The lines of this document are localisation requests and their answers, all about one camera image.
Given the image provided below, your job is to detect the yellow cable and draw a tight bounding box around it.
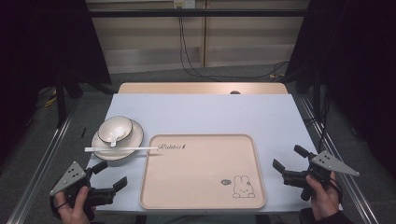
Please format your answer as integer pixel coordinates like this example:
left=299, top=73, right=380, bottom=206
left=43, top=96, right=58, bottom=108

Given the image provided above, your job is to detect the person's dark right sleeve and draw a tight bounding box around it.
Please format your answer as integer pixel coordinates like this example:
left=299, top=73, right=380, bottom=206
left=298, top=207, right=356, bottom=224

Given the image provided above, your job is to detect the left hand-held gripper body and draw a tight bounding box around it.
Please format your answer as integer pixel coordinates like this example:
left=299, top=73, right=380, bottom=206
left=49, top=161, right=115, bottom=218

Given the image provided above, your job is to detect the white bowl with dark rim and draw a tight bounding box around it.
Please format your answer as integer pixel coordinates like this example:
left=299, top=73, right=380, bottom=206
left=97, top=116, right=134, bottom=146

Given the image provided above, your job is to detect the person's left hand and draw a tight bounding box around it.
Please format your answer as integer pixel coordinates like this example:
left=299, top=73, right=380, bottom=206
left=53, top=186, right=96, bottom=224

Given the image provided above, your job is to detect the black horizontal frame bar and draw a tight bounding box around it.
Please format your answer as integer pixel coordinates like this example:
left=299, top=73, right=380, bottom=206
left=88, top=8, right=310, bottom=19

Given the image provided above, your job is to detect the beige tray with rabbit print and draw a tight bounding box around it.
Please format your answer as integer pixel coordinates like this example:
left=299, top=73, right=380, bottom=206
left=138, top=133, right=267, bottom=211

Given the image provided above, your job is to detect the person's right hand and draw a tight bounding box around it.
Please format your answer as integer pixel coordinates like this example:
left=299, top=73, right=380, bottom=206
left=305, top=172, right=344, bottom=222

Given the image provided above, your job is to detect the aluminium floor rail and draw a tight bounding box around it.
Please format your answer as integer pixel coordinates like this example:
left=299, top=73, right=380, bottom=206
left=6, top=99, right=80, bottom=224
left=300, top=96, right=379, bottom=224

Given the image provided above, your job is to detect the pale blue table cover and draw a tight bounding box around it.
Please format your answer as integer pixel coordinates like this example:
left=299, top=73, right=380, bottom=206
left=87, top=92, right=344, bottom=215

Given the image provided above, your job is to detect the white wall socket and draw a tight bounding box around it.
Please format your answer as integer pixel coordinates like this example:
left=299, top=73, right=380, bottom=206
left=173, top=0, right=196, bottom=9

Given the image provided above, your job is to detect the white ceramic spoon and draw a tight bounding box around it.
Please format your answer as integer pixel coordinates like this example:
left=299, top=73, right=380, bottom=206
left=109, top=125, right=127, bottom=148

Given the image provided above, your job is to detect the black curtain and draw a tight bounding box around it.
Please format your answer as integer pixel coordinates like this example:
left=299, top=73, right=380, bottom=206
left=0, top=0, right=112, bottom=162
left=284, top=0, right=396, bottom=175

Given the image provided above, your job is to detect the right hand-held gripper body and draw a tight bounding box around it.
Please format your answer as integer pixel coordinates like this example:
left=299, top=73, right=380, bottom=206
left=282, top=150, right=361, bottom=202

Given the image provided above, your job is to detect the black stand cable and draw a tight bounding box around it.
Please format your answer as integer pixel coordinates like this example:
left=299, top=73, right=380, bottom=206
left=306, top=90, right=332, bottom=153

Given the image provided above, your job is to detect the black wall cable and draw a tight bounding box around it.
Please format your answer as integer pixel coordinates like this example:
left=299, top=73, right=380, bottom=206
left=177, top=6, right=290, bottom=82

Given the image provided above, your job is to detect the black metal stand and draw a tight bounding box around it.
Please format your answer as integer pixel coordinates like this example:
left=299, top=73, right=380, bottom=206
left=295, top=68, right=323, bottom=119
left=54, top=74, right=83, bottom=129

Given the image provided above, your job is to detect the white plate with dark rim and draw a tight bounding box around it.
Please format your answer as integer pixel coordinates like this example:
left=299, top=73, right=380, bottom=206
left=91, top=119, right=145, bottom=161

